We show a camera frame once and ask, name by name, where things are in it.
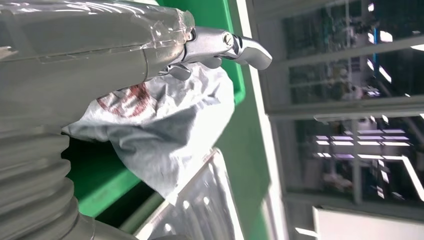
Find grey parcel bag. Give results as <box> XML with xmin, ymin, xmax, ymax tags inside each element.
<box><xmin>62</xmin><ymin>62</ymin><xmax>235</xmax><ymax>206</ymax></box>

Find green plastic crate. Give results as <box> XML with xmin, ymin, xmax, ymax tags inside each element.
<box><xmin>61</xmin><ymin>0</ymin><xmax>247</xmax><ymax>218</ymax></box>

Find white electronic scale steel tray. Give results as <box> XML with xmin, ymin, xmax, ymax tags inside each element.
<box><xmin>119</xmin><ymin>148</ymin><xmax>246</xmax><ymax>240</ymax></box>

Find white panel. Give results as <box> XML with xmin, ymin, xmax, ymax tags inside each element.
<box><xmin>312</xmin><ymin>206</ymin><xmax>424</xmax><ymax>240</ymax></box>

